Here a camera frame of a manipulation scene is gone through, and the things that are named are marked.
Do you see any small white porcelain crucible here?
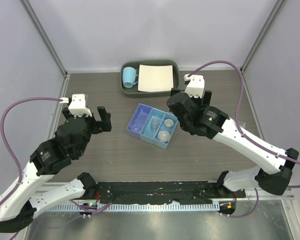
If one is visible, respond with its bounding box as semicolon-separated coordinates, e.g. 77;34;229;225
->
164;119;174;128

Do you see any clear glass funnel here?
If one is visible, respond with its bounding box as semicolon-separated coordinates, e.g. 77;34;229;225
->
135;110;148;126

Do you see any large white porcelain dish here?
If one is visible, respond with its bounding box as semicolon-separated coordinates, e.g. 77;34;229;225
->
157;130;171;143

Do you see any clear glass jar with lid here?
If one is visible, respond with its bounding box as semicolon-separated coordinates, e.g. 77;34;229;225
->
150;117;160;133

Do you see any blue three-compartment organizer box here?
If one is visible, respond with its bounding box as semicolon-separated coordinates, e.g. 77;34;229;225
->
126;103;178;149

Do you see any clear glass beaker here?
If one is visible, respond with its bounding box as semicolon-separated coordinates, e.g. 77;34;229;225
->
128;120;142;133

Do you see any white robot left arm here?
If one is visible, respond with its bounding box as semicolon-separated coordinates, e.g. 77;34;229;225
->
0;106;112;233

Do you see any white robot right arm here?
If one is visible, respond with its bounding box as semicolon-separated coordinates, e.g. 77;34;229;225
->
166;88;299;198

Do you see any white square plate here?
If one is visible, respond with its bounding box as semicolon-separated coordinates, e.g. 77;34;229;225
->
137;64;174;93

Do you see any light blue mug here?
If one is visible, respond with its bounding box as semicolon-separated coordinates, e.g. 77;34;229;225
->
122;67;138;89

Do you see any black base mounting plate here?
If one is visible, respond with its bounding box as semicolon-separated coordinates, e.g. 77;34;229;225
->
67;179;247;206

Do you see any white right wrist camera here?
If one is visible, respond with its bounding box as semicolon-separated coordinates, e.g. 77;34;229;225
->
183;74;205;99

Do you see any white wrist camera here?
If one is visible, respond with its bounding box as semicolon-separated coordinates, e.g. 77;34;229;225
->
183;74;205;99
59;93;93;119

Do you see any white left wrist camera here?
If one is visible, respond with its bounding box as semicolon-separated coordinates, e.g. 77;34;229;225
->
59;93;93;119

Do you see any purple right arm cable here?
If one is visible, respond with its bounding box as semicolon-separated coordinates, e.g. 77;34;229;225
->
189;60;300;218

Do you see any white slotted cable duct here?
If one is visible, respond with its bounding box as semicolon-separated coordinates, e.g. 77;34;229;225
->
48;201;220;213

